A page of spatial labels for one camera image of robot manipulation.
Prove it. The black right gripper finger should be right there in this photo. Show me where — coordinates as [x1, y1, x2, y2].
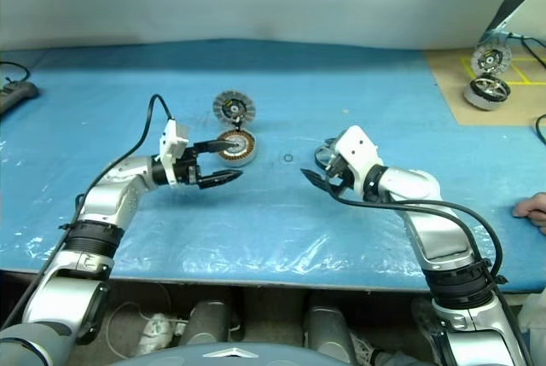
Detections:
[299, 168, 344, 200]

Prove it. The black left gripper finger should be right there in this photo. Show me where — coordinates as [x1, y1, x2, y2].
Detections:
[198, 169, 245, 190]
[194, 139, 240, 156]

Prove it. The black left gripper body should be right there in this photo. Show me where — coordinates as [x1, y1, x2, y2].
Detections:
[174, 146, 204, 189]

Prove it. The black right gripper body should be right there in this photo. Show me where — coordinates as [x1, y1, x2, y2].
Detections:
[326, 152, 354, 192]

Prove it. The silver motor with black coils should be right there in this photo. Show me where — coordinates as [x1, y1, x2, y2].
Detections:
[314, 138, 340, 171]

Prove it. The motor stator with copper windings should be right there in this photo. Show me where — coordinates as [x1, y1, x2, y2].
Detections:
[218, 130, 258, 167]

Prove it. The finned silver motor end cover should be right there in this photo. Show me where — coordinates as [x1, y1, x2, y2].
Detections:
[212, 90, 256, 125]
[471, 40, 512, 73]

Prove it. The silver motor rotor shell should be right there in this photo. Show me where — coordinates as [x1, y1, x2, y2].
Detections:
[464, 76, 512, 111]

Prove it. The bare person hand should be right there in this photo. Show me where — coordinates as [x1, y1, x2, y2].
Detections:
[513, 192, 546, 235]

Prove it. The blue plastic table mat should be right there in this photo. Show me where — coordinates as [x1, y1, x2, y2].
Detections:
[0, 38, 546, 288]

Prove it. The brown cardboard sheet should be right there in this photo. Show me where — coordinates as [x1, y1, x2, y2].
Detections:
[424, 45, 546, 127]

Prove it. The dark grey rounded cylinder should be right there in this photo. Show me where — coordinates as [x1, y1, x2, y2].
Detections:
[187, 299, 234, 346]
[305, 296, 357, 363]

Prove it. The white crumpled cloth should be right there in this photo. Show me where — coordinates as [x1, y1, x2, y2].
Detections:
[142, 314, 177, 350]

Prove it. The white shoe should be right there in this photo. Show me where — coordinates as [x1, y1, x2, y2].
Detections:
[349, 327, 377, 363]

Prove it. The grey blue robot torso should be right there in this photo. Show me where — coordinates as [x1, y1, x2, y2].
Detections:
[106, 339, 385, 366]

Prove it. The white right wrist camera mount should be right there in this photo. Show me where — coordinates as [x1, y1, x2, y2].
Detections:
[334, 125, 381, 199]

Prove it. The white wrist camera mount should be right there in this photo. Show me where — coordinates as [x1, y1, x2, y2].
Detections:
[159, 119, 192, 189]
[334, 125, 381, 199]

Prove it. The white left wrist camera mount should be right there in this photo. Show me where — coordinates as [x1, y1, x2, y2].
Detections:
[159, 119, 192, 189]

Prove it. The white cord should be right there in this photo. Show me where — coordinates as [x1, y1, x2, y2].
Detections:
[105, 300, 148, 357]

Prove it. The thin black remote cable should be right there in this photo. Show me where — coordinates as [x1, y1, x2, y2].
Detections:
[0, 61, 32, 85]

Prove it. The black looped cable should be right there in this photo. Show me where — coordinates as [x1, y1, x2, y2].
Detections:
[532, 112, 546, 145]

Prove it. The black cable by board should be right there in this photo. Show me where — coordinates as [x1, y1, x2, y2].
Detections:
[506, 32, 546, 64]

